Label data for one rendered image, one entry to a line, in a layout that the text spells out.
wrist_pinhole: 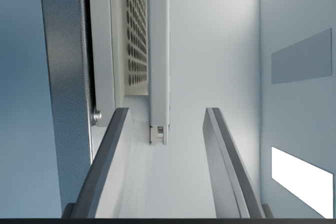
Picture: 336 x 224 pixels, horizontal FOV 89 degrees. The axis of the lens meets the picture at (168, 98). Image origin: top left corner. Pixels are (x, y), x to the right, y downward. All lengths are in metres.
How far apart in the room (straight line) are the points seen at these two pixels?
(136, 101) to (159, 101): 0.02
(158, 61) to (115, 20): 0.05
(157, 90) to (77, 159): 0.10
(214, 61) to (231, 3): 1.28
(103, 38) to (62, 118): 0.08
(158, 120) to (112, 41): 0.08
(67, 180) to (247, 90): 3.90
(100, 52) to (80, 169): 0.11
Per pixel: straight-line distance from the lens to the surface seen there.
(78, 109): 0.17
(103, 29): 0.17
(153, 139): 0.71
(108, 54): 0.17
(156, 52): 0.16
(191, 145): 3.78
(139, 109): 0.17
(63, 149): 0.19
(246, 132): 4.05
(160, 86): 0.16
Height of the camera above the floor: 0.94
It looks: level
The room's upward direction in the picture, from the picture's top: 90 degrees clockwise
